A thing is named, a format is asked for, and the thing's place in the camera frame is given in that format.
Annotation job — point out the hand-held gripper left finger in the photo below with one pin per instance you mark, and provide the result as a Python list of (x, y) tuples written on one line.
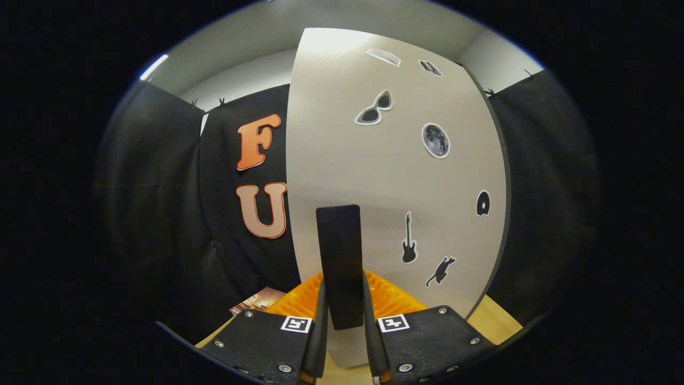
[(319, 342)]

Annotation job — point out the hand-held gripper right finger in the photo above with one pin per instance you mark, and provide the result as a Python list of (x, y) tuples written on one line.
[(371, 342)]

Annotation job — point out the beige shoe cabinet door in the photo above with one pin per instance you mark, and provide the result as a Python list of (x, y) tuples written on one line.
[(342, 133)]

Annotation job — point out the brown cover book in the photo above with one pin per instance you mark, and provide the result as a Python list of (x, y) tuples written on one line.
[(256, 300)]

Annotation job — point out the black backdrop cloth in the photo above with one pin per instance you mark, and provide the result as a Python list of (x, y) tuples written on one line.
[(160, 214)]

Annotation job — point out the narrow ceiling light strip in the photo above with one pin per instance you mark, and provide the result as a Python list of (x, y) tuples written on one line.
[(154, 67)]

